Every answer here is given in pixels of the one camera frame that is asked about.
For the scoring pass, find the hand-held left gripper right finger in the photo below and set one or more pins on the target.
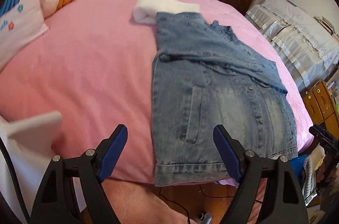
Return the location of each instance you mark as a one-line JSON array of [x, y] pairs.
[[227, 152]]

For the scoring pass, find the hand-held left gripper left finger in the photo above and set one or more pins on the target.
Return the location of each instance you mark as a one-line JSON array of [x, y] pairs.
[[112, 152]]

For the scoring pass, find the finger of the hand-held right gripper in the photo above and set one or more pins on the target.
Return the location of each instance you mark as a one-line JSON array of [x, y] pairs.
[[315, 131]]

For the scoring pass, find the blue denim jacket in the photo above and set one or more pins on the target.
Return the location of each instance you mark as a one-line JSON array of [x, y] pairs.
[[212, 96]]

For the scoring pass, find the beige cloth bundle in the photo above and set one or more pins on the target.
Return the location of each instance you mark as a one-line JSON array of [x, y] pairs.
[[313, 168]]

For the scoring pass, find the wooden drawer cabinet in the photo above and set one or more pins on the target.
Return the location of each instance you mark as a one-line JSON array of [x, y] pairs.
[[317, 102]]

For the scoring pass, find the pink bed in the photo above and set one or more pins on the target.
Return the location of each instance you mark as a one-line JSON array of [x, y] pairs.
[[92, 67]]

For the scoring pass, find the white bedside furniture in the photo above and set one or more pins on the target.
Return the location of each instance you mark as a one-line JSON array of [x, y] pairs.
[[26, 131]]

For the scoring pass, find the lace covered furniture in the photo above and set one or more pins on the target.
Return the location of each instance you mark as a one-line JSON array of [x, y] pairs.
[[296, 41]]

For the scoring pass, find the stack of books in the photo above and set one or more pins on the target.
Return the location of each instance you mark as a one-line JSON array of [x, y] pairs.
[[325, 24]]

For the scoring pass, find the white folded garment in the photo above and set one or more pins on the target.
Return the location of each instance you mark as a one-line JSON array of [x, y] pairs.
[[159, 5]]

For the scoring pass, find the pink printed pillow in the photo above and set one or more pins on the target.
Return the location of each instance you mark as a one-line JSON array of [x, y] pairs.
[[21, 28]]

